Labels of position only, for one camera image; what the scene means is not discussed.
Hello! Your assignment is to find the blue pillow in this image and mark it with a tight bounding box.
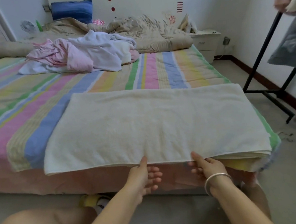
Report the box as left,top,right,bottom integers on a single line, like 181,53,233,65
50,0,96,28

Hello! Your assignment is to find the beige quilt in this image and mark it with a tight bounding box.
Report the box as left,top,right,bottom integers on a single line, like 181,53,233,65
0,5,195,70

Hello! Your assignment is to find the pink patterned pillow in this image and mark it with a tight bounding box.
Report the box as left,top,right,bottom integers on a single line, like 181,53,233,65
91,18,106,28

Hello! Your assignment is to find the cream fleece blanket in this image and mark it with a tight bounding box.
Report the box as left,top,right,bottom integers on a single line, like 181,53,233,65
117,39,134,66

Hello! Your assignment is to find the person's left hand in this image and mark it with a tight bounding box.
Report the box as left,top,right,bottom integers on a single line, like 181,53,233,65
121,154,166,204

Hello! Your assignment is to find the black clothes rack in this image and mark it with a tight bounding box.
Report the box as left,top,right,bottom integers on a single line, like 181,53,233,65
235,10,296,174

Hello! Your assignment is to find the dark brown baseboard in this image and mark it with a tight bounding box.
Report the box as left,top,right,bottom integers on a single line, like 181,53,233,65
215,48,296,119

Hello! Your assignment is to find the grey hanging garment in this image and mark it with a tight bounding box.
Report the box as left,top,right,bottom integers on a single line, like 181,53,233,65
262,8,296,71

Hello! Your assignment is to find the cream white towel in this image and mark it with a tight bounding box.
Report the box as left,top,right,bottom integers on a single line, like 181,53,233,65
36,73,274,181

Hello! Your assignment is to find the person's right forearm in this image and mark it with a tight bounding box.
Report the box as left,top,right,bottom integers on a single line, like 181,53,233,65
208,170,276,224

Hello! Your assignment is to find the silver bracelet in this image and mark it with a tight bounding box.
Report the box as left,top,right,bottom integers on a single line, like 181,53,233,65
203,171,235,197

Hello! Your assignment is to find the striped pastel bed sheet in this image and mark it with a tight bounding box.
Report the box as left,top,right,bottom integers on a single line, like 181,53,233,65
0,30,284,199

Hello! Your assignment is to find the small white desk fan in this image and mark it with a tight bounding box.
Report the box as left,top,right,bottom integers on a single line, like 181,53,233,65
20,19,39,36

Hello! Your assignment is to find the white headboard with red dots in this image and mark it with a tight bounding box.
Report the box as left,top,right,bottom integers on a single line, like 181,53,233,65
47,0,188,40

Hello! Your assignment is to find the person's right hand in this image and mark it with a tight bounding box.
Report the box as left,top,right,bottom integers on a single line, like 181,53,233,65
186,148,231,188

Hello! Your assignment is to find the cream plush toy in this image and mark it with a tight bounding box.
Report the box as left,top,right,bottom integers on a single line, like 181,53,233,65
176,14,195,34

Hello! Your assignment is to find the white nightstand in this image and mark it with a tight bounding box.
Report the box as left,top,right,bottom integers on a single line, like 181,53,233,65
189,27,227,65

